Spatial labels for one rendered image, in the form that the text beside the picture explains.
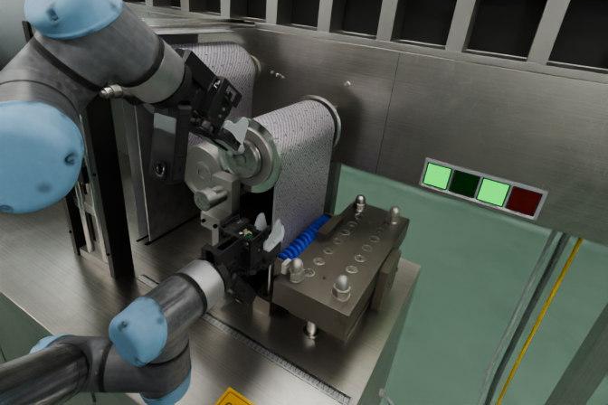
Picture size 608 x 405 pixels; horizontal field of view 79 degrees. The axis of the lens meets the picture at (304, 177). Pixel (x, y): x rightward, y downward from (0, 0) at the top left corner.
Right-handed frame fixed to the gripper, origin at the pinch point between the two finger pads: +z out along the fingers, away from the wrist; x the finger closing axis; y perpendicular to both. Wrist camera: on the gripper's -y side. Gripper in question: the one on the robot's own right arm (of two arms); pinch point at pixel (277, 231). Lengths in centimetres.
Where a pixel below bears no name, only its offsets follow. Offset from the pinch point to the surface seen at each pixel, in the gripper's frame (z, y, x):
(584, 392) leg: 46, -47, -75
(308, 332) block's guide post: -4.0, -17.8, -11.6
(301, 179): 7.8, 9.2, -0.3
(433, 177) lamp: 29.3, 9.0, -23.4
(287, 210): 2.8, 3.9, -0.3
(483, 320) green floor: 133, -109, -57
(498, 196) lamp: 29.3, 9.0, -37.2
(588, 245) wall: 262, -107, -119
